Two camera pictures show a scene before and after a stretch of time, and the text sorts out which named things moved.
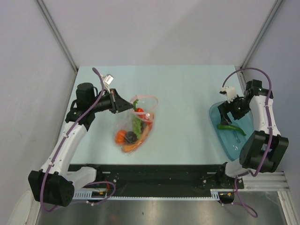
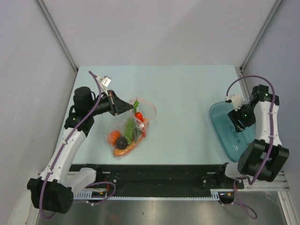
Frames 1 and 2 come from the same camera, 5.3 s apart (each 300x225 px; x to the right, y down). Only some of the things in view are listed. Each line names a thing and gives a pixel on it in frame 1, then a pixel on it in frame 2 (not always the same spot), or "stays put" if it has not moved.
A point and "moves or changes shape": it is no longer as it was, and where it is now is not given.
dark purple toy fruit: x=131 y=137 → x=122 y=143
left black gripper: x=117 y=104 stays put
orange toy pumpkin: x=120 y=136 → x=112 y=137
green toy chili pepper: x=230 y=127 → x=137 y=133
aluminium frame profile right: x=273 y=182 stays put
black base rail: x=191 y=177 stays put
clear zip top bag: x=132 y=128 moves or changes shape
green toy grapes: x=136 y=124 → x=129 y=128
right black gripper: x=226 y=107 → x=234 y=116
